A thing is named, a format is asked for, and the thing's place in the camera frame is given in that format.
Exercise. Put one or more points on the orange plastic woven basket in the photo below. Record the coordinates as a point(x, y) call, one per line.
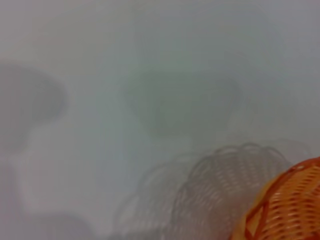
point(292, 200)

